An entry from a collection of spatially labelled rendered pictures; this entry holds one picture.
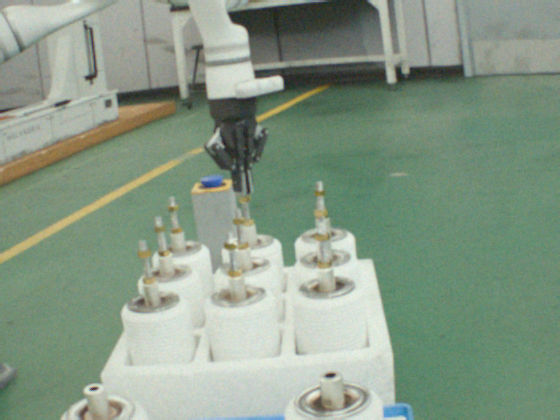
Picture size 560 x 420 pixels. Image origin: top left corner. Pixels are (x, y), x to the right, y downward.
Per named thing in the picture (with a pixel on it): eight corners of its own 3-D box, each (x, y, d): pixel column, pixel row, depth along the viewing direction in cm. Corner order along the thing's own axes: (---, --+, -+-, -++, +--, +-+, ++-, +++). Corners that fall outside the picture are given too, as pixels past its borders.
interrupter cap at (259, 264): (247, 281, 110) (247, 277, 110) (209, 274, 115) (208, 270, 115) (281, 264, 116) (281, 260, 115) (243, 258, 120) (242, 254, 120)
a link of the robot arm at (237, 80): (246, 99, 112) (242, 57, 111) (194, 100, 120) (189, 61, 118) (287, 89, 119) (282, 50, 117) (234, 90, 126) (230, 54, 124)
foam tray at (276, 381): (127, 480, 104) (99, 375, 99) (168, 367, 142) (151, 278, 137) (397, 464, 101) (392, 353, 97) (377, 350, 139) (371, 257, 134)
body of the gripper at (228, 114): (233, 86, 126) (239, 142, 128) (195, 95, 120) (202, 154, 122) (267, 85, 121) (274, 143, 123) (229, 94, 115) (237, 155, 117)
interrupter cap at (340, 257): (292, 260, 117) (291, 256, 117) (338, 250, 119) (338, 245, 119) (311, 274, 110) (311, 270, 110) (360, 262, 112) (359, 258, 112)
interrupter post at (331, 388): (320, 411, 72) (317, 382, 71) (320, 399, 74) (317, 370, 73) (345, 408, 71) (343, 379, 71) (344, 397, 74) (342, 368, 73)
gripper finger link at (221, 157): (205, 140, 119) (226, 161, 123) (199, 150, 118) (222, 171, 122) (217, 141, 117) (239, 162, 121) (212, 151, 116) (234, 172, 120)
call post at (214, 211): (215, 351, 147) (190, 194, 139) (219, 336, 154) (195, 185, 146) (252, 348, 146) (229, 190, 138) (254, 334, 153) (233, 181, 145)
